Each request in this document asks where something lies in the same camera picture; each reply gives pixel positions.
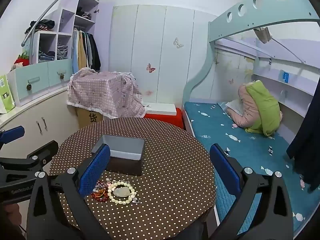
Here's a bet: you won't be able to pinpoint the white shelf unit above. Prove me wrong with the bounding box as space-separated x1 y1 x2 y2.
26 0 99 64

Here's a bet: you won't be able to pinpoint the green paper bag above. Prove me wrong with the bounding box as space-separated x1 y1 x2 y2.
0 75 15 114

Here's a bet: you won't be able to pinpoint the green and pink quilt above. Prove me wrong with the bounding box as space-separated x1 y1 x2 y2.
226 80 283 137

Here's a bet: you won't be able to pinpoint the white wardrobe doors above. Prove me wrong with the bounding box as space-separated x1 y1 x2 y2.
108 5 216 107

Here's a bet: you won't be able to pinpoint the white lid board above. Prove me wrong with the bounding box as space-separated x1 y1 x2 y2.
143 102 177 115

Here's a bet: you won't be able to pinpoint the red storage box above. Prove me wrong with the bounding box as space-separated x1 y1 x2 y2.
144 108 184 129

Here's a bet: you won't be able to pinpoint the dark red bead bracelet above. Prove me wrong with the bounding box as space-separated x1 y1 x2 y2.
90 179 110 202

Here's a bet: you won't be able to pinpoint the pink charm trinket cluster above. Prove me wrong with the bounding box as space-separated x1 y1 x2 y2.
93 180 116 193

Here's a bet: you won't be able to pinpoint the pink checkered cloth cover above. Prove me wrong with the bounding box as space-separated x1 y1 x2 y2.
67 67 146 119

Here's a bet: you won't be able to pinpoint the teal bunk bed frame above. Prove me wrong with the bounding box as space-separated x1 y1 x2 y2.
182 0 320 106

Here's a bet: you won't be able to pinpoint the cardboard box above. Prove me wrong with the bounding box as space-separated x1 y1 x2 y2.
75 108 103 128

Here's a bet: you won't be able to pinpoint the teal drawer unit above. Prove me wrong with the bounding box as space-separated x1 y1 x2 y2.
7 59 72 107

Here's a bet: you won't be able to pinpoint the hanging clothes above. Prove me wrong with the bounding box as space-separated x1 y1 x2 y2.
72 28 101 74

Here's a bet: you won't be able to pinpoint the brown polka dot tablecloth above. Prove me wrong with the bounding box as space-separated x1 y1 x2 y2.
50 118 216 239

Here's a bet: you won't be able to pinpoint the cream bead bracelet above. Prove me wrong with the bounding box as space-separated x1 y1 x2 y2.
107 180 137 204

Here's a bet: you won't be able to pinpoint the pale jade pendant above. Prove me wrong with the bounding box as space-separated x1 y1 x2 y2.
113 186 131 198

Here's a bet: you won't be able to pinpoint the grey metal tin box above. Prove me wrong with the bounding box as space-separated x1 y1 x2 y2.
91 134 145 176

